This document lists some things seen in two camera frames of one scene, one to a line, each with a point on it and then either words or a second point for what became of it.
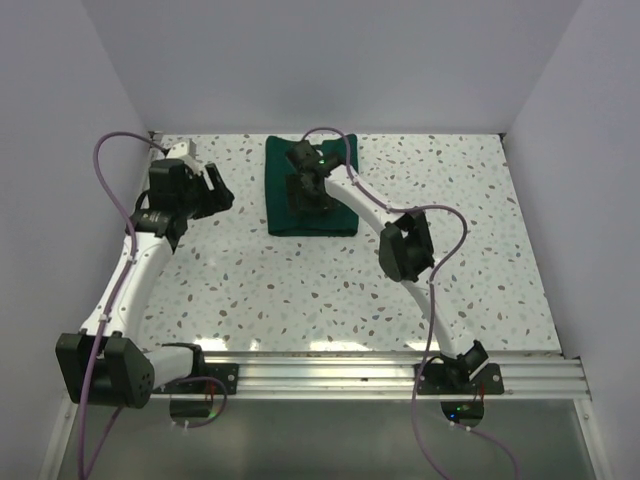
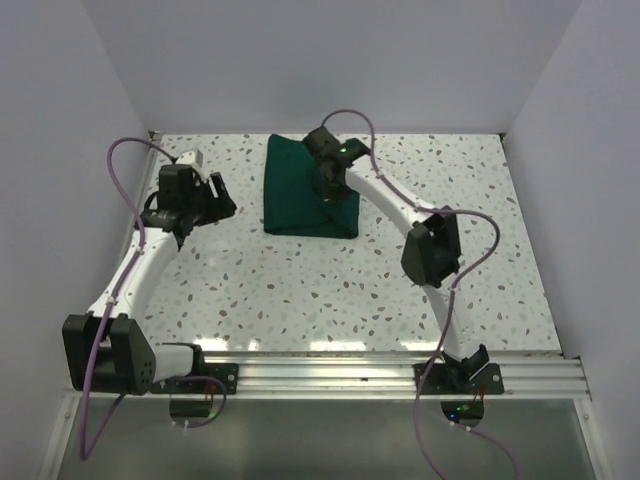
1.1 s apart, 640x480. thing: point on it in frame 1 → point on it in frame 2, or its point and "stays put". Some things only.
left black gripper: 216,200 stays put
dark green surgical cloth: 339,221 stays put
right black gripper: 294,183 → 333,196
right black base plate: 434,380 stays put
